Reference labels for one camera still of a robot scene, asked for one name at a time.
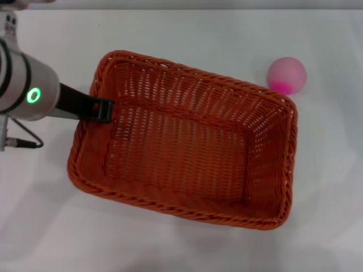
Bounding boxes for orange woven plastic basket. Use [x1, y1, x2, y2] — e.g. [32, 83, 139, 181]
[67, 50, 298, 232]

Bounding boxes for pink round peach toy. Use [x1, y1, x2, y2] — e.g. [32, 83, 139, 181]
[267, 56, 307, 95]

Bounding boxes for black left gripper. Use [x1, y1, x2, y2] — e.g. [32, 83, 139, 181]
[54, 82, 115, 124]

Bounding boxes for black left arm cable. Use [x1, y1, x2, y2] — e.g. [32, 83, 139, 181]
[6, 117, 44, 149]

